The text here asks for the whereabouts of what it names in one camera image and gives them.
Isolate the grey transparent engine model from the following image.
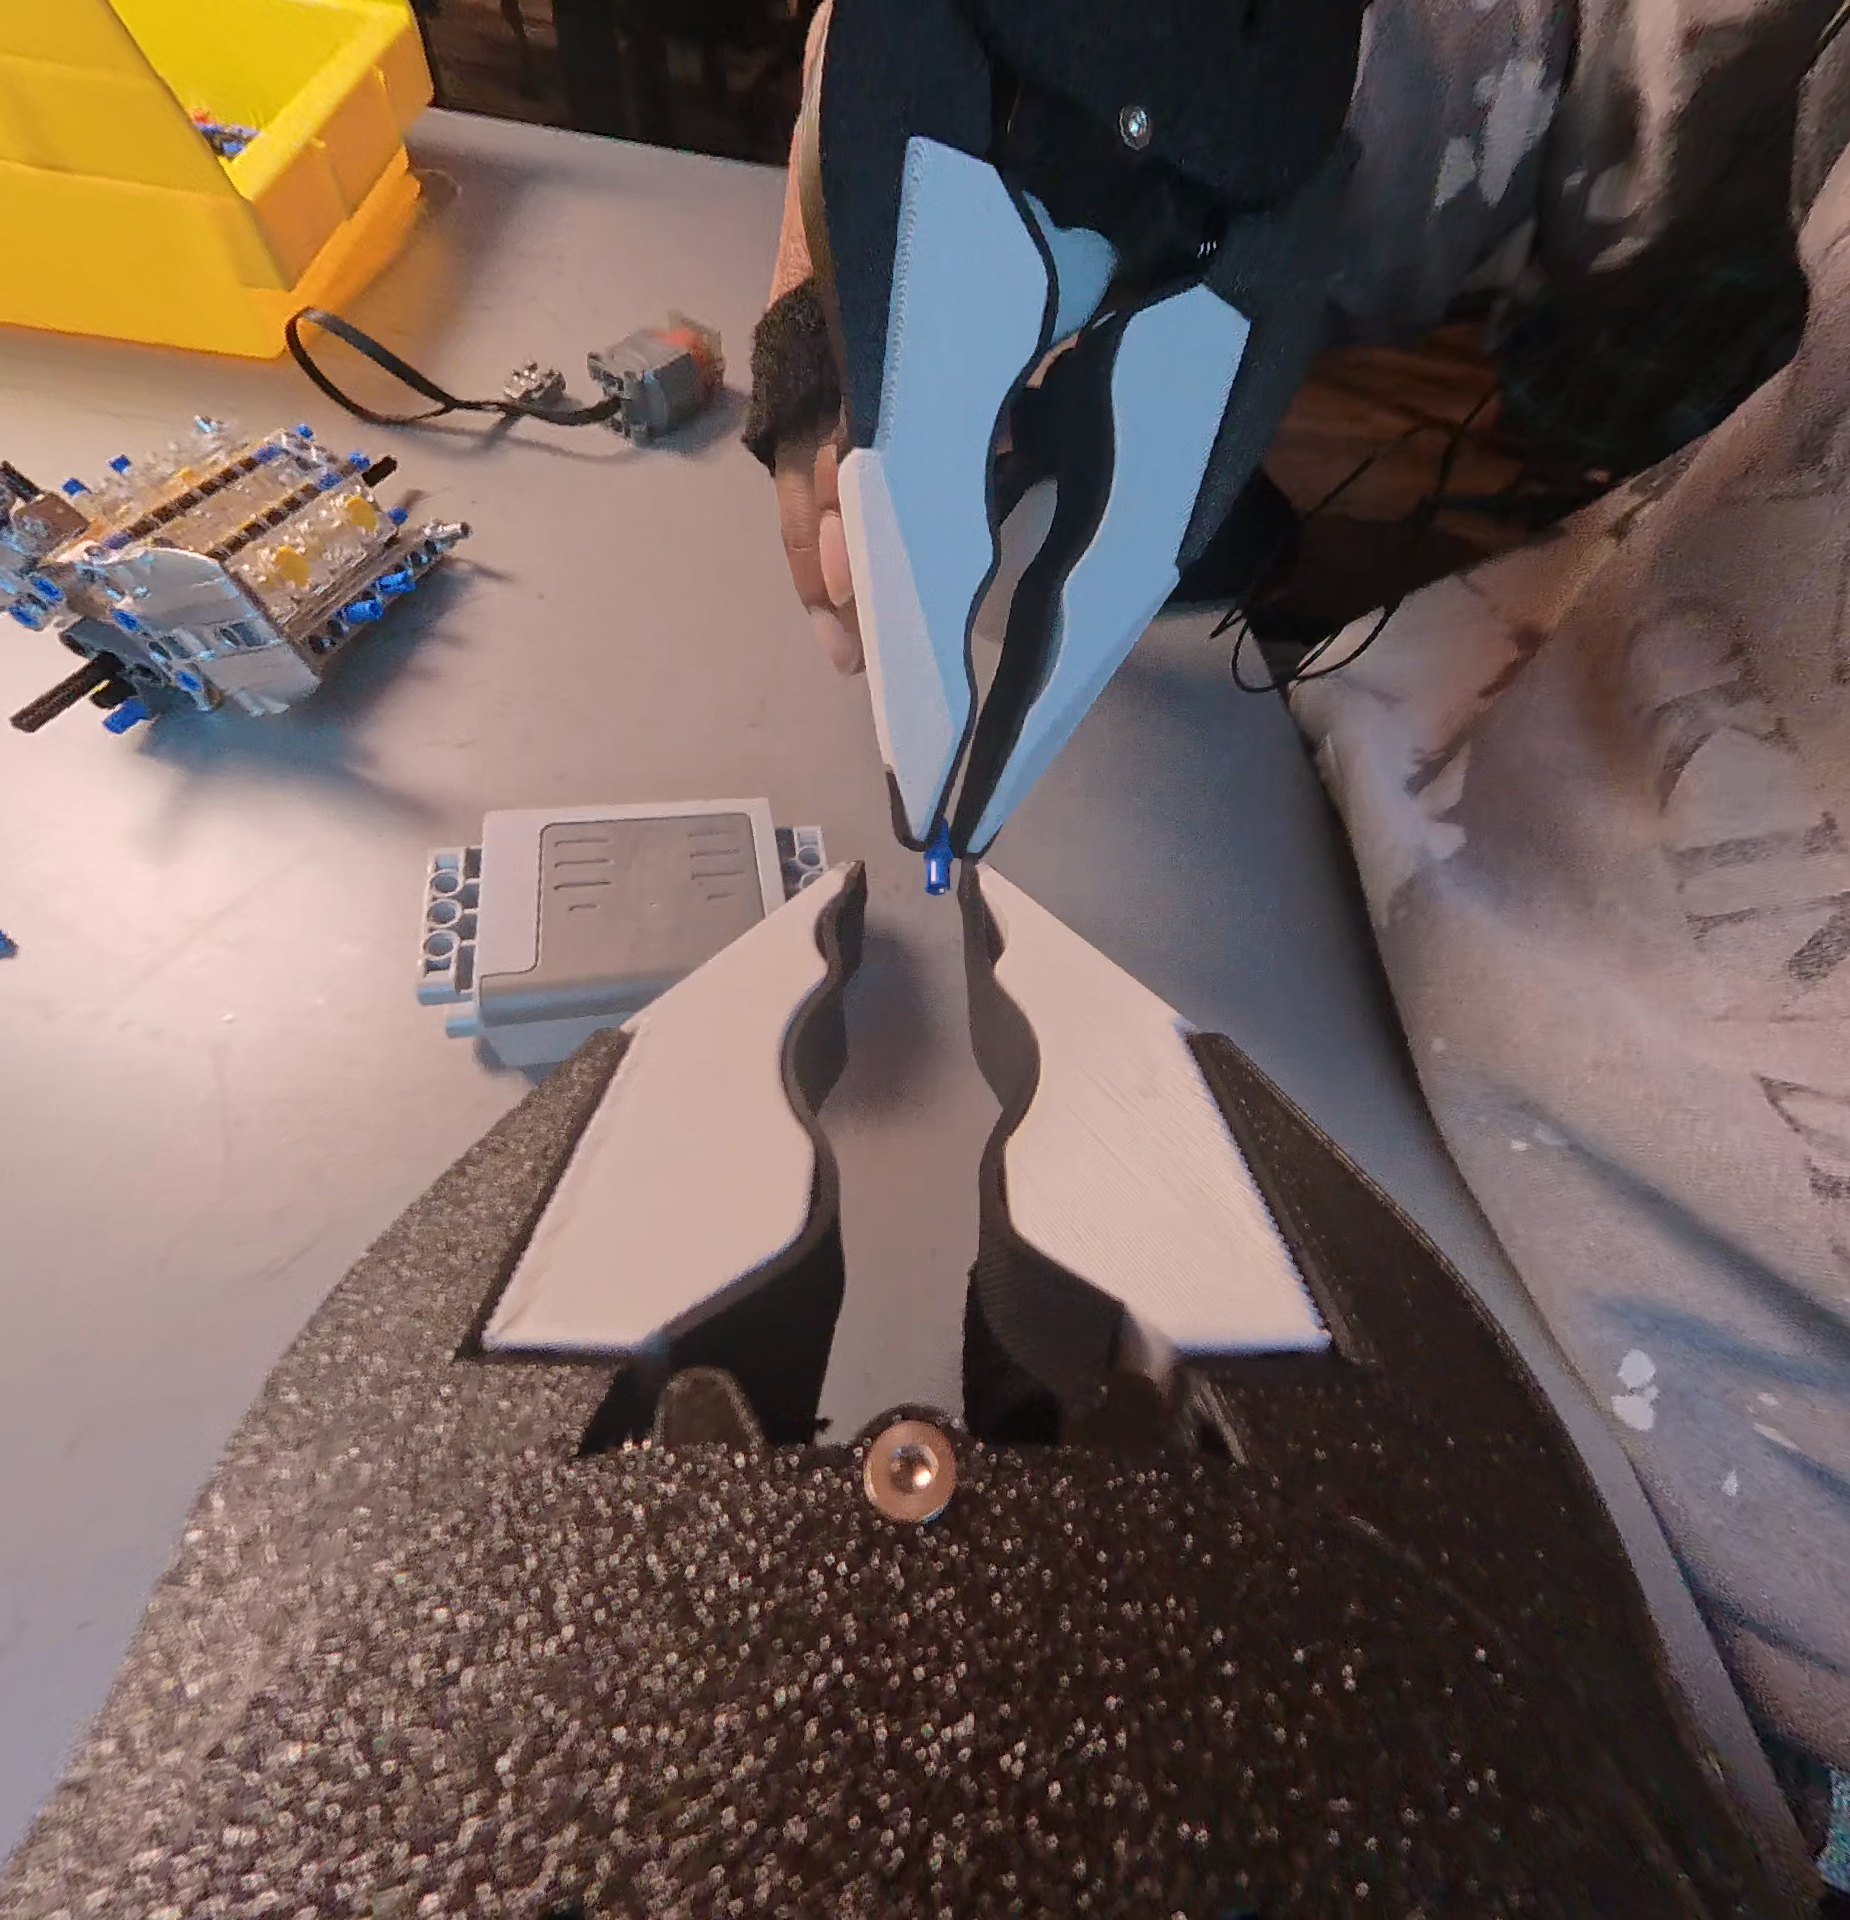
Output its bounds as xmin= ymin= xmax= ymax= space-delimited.
xmin=0 ymin=414 xmax=471 ymax=741

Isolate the black motor cable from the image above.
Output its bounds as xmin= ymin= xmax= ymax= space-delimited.
xmin=286 ymin=307 xmax=613 ymax=431

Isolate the grey motor block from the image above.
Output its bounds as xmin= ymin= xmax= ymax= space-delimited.
xmin=590 ymin=318 xmax=723 ymax=442

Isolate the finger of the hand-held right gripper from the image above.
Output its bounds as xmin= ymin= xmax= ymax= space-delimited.
xmin=950 ymin=287 xmax=1258 ymax=864
xmin=837 ymin=136 xmax=1062 ymax=850

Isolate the yellow plastic bin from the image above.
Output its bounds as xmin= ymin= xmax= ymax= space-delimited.
xmin=0 ymin=0 xmax=439 ymax=361

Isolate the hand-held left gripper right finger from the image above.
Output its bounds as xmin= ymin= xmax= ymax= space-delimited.
xmin=963 ymin=865 xmax=1335 ymax=1443

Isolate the grey desk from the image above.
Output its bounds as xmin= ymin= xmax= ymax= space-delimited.
xmin=0 ymin=107 xmax=1767 ymax=1863

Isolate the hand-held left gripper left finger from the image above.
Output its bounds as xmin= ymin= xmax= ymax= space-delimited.
xmin=482 ymin=865 xmax=873 ymax=1443

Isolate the grey battery box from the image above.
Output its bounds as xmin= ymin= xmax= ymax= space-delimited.
xmin=416 ymin=798 xmax=837 ymax=1078

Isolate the thin black cable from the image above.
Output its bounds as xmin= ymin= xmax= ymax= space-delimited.
xmin=1211 ymin=361 xmax=1541 ymax=699

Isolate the person's right hand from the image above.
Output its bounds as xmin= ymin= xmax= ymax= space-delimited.
xmin=747 ymin=63 xmax=867 ymax=676

